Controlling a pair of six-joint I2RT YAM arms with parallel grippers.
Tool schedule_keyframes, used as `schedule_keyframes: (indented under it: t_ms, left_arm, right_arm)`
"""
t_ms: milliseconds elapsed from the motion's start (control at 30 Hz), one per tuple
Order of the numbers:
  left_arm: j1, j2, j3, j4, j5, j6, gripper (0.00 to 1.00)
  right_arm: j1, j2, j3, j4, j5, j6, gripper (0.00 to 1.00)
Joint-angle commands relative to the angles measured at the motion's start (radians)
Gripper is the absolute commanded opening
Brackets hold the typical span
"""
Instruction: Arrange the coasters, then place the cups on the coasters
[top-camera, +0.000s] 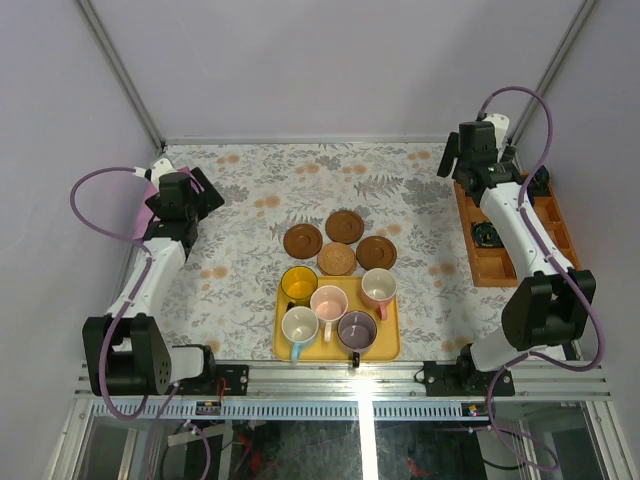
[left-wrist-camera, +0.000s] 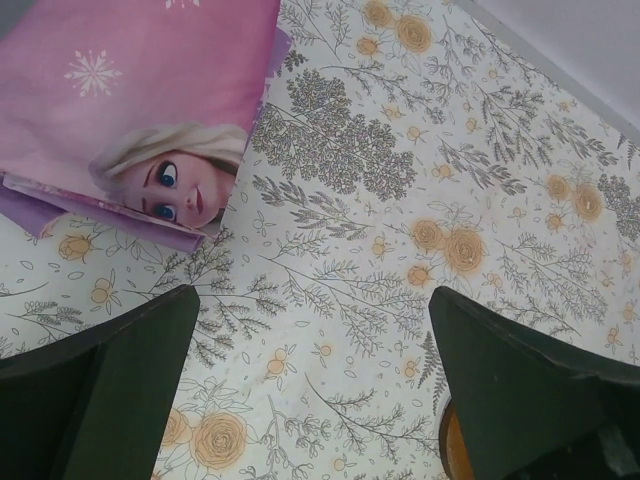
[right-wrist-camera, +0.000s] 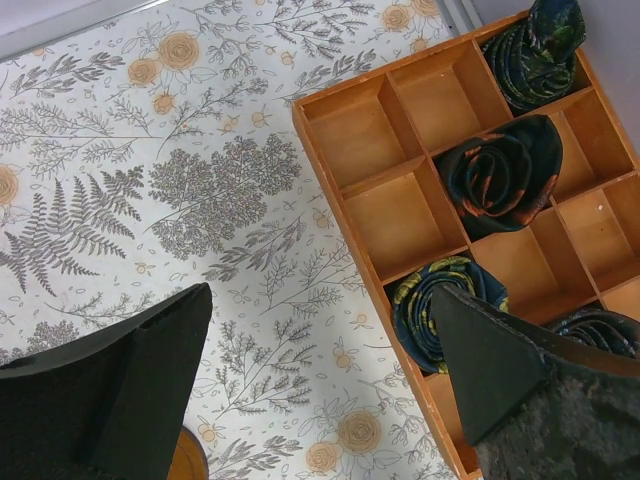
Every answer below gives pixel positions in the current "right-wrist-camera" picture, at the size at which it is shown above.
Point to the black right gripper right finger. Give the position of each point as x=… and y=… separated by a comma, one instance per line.
x=534, y=404

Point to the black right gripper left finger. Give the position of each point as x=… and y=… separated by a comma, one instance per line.
x=109, y=405

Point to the brown wooden coaster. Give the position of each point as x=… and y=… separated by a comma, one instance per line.
x=189, y=460

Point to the dark blue rolled tie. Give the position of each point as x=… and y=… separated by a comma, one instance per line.
x=605, y=330

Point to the blue yellow-patterned rolled tie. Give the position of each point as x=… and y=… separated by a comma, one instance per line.
x=412, y=306

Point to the dark orange-patterned rolled tie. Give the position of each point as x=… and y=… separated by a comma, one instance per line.
x=498, y=182

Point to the floral patterned table mat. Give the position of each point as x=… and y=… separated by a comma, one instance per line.
x=158, y=151

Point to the orange wooden divided tray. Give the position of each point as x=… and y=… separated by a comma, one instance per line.
x=373, y=143

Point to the dark green rolled tie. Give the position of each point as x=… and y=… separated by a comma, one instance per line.
x=534, y=61

